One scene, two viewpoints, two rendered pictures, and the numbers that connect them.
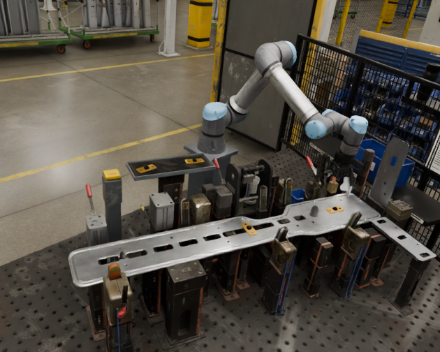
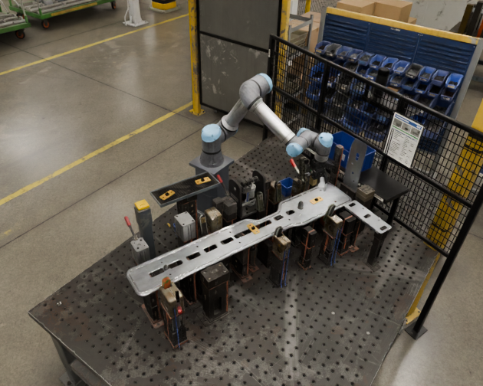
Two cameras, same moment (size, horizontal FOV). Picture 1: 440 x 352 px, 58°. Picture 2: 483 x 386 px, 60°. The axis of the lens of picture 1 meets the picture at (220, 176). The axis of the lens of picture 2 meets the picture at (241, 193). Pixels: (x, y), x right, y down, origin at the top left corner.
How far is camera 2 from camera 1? 69 cm
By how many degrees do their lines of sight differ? 10
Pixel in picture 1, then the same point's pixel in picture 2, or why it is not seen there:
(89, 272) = (146, 284)
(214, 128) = (213, 147)
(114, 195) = (146, 220)
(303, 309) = (300, 279)
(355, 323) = (339, 283)
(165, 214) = (189, 230)
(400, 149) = (361, 148)
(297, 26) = (267, 9)
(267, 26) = (239, 10)
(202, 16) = not seen: outside the picture
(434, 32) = not seen: outside the picture
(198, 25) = not seen: outside the picture
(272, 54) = (253, 92)
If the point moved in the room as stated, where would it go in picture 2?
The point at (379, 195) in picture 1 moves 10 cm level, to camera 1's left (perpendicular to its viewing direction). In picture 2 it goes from (349, 181) to (334, 182)
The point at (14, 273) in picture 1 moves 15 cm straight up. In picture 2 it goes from (77, 289) to (71, 271)
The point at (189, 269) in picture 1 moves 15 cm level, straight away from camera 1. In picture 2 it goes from (216, 269) to (213, 247)
